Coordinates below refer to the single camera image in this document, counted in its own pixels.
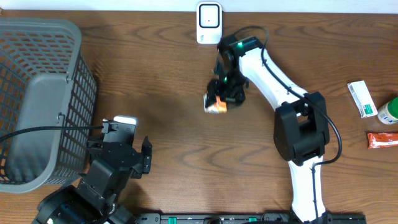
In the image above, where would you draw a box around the orange chocolate bar wrapper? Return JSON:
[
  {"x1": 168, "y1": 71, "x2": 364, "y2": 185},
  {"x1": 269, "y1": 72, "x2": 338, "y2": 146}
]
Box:
[{"x1": 368, "y1": 133, "x2": 398, "y2": 149}]

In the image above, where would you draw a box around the white barcode scanner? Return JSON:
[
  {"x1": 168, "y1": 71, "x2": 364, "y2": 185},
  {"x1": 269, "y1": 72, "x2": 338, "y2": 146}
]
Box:
[{"x1": 197, "y1": 1, "x2": 223, "y2": 44}]

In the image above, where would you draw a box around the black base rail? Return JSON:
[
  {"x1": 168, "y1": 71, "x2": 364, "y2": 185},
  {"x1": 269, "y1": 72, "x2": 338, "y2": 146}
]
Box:
[{"x1": 135, "y1": 212, "x2": 367, "y2": 224}]

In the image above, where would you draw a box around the orange tissue pack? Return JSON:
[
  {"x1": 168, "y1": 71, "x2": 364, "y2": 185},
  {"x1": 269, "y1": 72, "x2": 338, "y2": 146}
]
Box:
[{"x1": 203, "y1": 93, "x2": 228, "y2": 114}]

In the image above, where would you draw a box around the white green medicine box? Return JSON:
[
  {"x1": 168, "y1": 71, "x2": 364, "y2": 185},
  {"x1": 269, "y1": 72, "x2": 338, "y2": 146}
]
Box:
[{"x1": 348, "y1": 80, "x2": 377, "y2": 118}]

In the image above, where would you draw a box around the grey plastic mesh basket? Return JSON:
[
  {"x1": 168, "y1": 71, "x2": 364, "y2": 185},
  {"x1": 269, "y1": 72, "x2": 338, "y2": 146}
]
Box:
[{"x1": 1, "y1": 18, "x2": 97, "y2": 194}]

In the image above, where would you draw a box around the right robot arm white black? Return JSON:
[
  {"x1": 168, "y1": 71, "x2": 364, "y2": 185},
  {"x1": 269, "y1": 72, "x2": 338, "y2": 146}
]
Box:
[{"x1": 203, "y1": 34, "x2": 330, "y2": 223}]

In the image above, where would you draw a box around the green lid white jar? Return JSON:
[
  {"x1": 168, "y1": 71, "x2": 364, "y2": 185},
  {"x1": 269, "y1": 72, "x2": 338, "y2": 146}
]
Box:
[{"x1": 377, "y1": 97, "x2": 398, "y2": 124}]

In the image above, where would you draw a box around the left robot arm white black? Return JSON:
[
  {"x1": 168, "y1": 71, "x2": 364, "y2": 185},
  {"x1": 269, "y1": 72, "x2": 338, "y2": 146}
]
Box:
[{"x1": 33, "y1": 115, "x2": 152, "y2": 224}]

